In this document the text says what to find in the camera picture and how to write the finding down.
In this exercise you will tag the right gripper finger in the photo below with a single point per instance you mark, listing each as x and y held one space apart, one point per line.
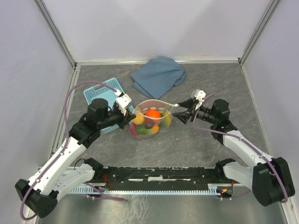
182 116
187 103

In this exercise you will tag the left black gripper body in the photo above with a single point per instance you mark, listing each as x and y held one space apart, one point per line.
117 117

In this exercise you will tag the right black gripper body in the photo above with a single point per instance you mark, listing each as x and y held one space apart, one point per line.
193 112

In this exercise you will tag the small yellow orange fruit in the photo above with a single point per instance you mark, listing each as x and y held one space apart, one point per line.
139 119

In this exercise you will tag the green orange mango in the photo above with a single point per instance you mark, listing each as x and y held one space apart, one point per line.
141 130

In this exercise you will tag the small dark plum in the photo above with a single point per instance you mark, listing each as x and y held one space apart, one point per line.
149 124

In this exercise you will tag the clear zip top bag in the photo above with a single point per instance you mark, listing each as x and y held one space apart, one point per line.
153 104

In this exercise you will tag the orange persimmon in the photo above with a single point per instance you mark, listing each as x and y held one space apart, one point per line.
153 114

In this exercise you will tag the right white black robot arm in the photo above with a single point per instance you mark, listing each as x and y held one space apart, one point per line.
267 177

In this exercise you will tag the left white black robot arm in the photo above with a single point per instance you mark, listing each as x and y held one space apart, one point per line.
42 191

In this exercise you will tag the light blue plastic basket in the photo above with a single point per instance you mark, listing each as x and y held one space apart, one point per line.
110 92

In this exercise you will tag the blue folded cloth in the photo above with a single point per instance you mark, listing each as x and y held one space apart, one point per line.
157 77

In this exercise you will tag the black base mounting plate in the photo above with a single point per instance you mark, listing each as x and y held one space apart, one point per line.
159 179

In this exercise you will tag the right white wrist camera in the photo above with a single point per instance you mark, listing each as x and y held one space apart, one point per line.
198 97

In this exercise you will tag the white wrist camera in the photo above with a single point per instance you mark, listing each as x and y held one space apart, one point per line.
198 97
124 101

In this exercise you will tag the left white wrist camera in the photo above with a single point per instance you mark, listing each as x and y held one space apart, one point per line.
124 101

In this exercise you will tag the aluminium frame profiles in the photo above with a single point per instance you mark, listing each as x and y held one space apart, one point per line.
242 61

